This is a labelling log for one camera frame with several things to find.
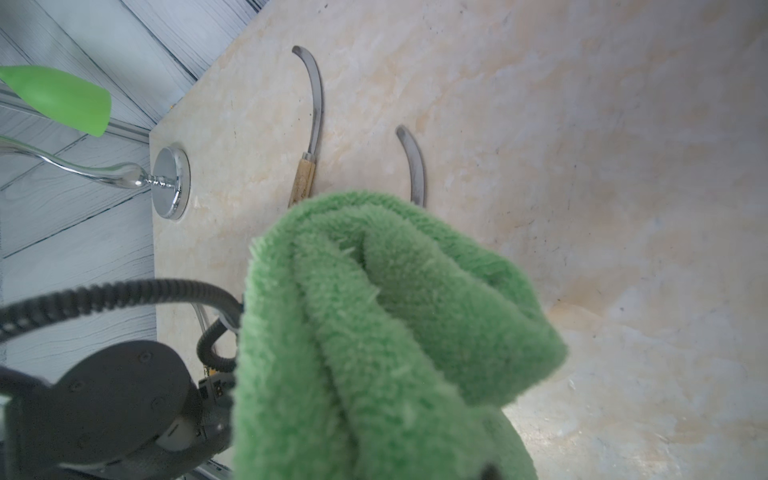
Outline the sickle with wooden handle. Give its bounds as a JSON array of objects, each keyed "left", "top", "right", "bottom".
[{"left": 286, "top": 45, "right": 325, "bottom": 210}]

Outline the green fluffy rag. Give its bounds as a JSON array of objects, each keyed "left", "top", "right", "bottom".
[{"left": 233, "top": 191, "right": 567, "bottom": 479}]

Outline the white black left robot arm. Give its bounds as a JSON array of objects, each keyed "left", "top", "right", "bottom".
[{"left": 1, "top": 341, "right": 235, "bottom": 479}]

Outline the chrome glass rack stand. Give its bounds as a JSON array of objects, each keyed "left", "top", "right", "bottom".
[{"left": 1, "top": 136, "right": 191, "bottom": 220}]

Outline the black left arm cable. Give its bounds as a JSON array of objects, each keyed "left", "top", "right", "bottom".
[{"left": 0, "top": 277, "right": 245, "bottom": 374}]

